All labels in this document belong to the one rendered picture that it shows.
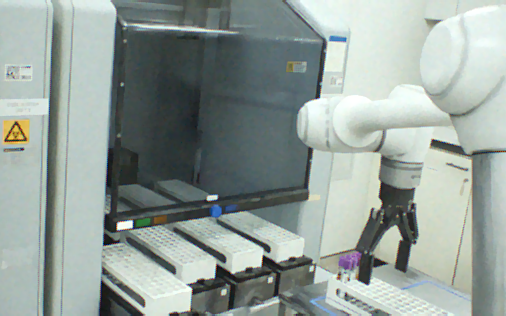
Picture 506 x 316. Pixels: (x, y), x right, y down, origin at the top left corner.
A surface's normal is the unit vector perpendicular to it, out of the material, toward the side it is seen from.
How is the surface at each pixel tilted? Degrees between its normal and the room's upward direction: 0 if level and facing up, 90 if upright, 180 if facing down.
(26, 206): 90
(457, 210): 90
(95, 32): 90
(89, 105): 90
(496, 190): 81
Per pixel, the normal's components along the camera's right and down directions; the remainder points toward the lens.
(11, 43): 0.65, 0.25
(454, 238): -0.76, 0.07
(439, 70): -0.95, -0.21
